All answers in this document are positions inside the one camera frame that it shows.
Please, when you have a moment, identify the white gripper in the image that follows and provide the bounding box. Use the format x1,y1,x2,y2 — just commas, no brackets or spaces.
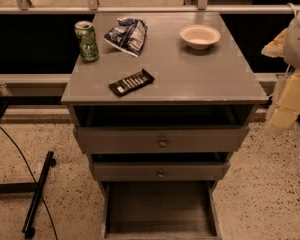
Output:
261,29,300,129

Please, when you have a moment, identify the black rxbar chocolate bar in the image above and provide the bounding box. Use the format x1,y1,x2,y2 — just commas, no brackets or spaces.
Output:
109,69,155,97

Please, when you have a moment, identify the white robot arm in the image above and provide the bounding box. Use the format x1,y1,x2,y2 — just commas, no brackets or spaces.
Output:
261,11,300,134

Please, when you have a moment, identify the grey wooden drawer cabinet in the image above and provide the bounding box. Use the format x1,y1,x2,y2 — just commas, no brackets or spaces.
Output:
60,11,270,240

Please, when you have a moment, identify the grey top drawer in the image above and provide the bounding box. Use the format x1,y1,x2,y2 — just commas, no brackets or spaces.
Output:
74,126,249,154

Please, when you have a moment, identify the grey drawer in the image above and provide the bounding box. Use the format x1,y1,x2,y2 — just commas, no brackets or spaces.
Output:
100,180,223,240
74,126,249,154
92,162,230,182

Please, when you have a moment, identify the grey bottom drawer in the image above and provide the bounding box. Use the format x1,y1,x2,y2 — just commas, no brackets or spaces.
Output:
100,180,223,240

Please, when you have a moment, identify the grey middle drawer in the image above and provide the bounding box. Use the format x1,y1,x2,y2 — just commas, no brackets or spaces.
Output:
92,162,230,182

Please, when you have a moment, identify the white paper bowl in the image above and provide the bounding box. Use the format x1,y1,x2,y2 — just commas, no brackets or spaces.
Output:
180,25,221,50

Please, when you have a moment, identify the green soda can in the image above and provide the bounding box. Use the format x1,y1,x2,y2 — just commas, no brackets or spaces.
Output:
74,21,99,62

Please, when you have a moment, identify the black metal stand base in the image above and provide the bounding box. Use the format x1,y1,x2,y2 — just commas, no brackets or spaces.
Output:
0,151,56,239

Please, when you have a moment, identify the white hanging cable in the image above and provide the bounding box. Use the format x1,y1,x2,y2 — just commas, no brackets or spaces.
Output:
285,2,299,18

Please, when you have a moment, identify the black floor cable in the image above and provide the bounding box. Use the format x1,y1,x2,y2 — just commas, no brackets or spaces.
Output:
0,123,59,240

